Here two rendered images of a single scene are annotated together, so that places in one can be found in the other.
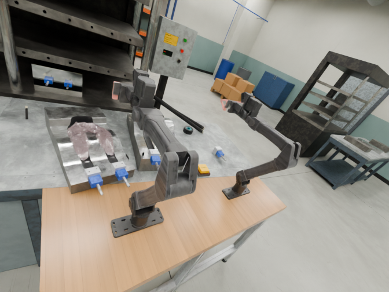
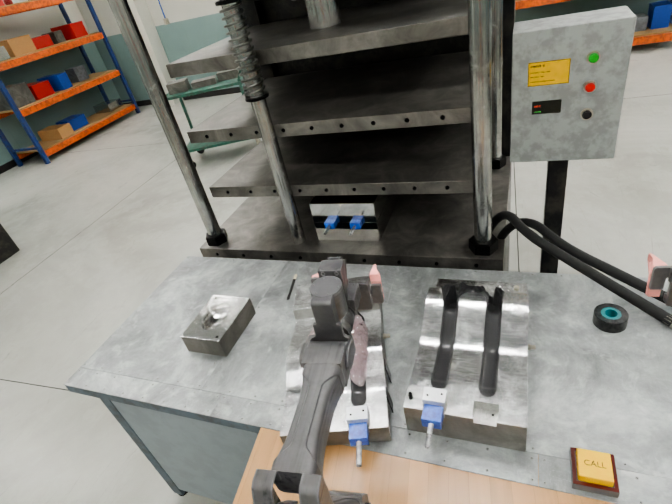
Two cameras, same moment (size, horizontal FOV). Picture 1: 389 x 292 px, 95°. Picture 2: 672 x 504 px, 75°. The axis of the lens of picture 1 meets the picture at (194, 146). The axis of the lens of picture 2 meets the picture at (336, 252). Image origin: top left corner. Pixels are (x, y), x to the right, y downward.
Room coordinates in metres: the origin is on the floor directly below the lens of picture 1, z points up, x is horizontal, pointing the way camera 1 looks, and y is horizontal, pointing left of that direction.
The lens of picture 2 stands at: (0.33, -0.32, 1.76)
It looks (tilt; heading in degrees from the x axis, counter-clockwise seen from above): 34 degrees down; 64
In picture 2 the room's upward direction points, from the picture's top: 14 degrees counter-clockwise
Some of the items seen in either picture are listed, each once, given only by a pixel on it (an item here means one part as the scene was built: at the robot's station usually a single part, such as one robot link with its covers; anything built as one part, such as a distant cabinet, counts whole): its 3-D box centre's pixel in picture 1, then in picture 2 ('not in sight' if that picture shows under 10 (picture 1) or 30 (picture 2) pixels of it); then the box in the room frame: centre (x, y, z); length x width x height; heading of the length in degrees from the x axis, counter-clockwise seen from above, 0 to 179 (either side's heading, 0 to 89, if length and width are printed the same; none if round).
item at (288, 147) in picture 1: (270, 141); not in sight; (0.85, -0.34, 1.17); 0.30 x 0.09 x 0.12; 45
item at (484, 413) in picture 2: not in sight; (485, 416); (0.79, 0.09, 0.87); 0.05 x 0.05 x 0.04; 37
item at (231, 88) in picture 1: (234, 89); not in sight; (6.03, -0.44, 0.37); 1.20 x 0.82 x 0.74; 47
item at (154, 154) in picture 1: (156, 161); (431, 420); (0.69, 0.15, 0.89); 0.13 x 0.05 x 0.05; 37
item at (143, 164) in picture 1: (154, 134); (473, 339); (0.94, 0.26, 0.87); 0.50 x 0.26 x 0.14; 37
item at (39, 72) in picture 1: (63, 69); (362, 192); (1.26, 1.18, 0.87); 0.50 x 0.27 x 0.17; 37
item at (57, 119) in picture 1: (88, 141); (336, 350); (0.66, 0.50, 0.86); 0.50 x 0.26 x 0.11; 54
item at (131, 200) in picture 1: (142, 204); not in sight; (0.43, 0.09, 0.90); 0.09 x 0.06 x 0.06; 135
